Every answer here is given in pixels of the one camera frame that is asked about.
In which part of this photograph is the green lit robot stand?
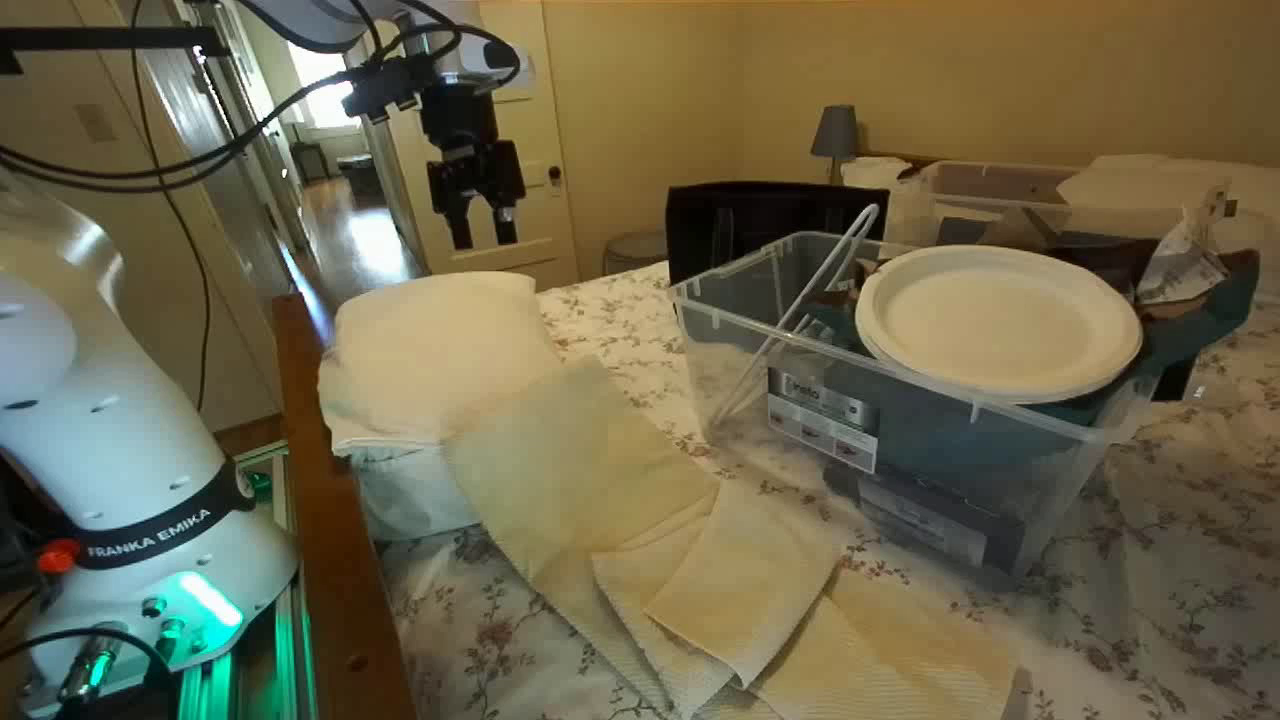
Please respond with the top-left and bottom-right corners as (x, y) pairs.
(155, 445), (324, 720)

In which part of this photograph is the white plastic container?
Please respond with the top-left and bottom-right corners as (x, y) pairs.
(886, 157), (1083, 256)

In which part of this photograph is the black handbag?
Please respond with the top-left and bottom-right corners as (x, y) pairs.
(665, 179), (893, 289)

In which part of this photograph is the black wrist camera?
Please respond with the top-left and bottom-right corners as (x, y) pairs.
(342, 53), (450, 119)

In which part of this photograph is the white panel door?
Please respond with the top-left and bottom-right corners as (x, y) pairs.
(347, 0), (584, 293)

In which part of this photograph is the clear plastic storage bin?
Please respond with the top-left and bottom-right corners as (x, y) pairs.
(668, 228), (1161, 580)

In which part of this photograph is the white paper plate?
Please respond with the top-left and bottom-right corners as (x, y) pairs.
(851, 241), (1147, 409)

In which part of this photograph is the brown wooden bed frame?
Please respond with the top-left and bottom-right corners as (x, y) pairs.
(268, 293), (421, 720)

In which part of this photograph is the black metal bar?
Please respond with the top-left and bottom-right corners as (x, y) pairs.
(0, 22), (231, 77)

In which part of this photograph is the white pillow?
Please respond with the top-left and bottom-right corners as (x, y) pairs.
(312, 267), (572, 545)

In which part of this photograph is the pale yellow waffle towel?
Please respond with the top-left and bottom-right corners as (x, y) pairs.
(441, 357), (1034, 720)

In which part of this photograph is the white plastic clothes hanger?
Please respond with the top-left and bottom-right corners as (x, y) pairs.
(699, 199), (889, 431)

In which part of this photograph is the crumpled clear plastic bag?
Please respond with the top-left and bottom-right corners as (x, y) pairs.
(1133, 183), (1236, 320)

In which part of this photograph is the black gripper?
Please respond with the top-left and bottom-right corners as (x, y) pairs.
(421, 80), (529, 256)

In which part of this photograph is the floral print bedsheet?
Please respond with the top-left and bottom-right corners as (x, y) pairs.
(371, 256), (1280, 720)

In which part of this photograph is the grey table lamp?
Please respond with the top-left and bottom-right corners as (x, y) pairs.
(809, 99), (867, 188)

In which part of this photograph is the round grey stool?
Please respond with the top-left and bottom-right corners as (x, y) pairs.
(599, 228), (671, 277)

